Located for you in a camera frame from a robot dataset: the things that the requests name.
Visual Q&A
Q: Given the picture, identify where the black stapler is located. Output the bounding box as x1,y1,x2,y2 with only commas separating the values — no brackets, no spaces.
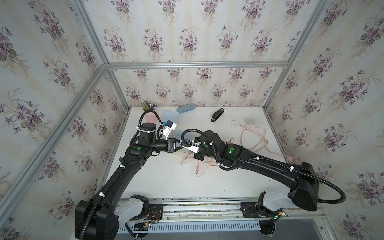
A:
211,108,225,123

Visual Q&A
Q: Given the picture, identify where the blue fabric pencil case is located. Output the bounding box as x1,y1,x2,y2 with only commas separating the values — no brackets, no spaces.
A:
177,104,196,114

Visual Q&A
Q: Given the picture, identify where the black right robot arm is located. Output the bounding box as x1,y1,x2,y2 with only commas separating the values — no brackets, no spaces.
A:
181,129,347,212

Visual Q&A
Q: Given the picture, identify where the coloured pens bundle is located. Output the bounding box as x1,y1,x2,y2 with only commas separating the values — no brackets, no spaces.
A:
141,101,156,111

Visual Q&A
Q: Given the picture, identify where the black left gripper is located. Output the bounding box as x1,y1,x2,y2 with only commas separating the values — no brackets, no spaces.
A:
148,137,184,154

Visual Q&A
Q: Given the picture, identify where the pink pen holder cup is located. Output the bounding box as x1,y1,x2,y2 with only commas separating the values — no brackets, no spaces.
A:
145,112,158,123

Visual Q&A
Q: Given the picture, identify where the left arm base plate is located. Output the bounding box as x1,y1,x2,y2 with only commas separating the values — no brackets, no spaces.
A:
122,203,165,222

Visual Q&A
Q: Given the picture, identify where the pink power strip cord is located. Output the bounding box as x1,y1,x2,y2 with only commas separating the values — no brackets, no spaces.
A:
227,124,295,163

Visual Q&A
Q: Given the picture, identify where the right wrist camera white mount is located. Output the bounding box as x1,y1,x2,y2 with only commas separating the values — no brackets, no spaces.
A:
180,138,202,154

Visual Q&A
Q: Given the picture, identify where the pink multi-head charging cable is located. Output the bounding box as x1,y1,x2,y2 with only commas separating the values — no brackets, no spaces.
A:
191,152,220,178

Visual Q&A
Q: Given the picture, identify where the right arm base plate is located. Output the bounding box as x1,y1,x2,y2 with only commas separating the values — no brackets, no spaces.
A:
238,200,286,219

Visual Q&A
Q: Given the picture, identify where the aluminium rail frame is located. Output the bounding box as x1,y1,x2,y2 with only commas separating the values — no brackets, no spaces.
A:
76,197,328,226

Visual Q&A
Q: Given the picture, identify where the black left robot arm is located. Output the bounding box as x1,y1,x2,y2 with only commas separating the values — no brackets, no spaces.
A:
75,110,180,240

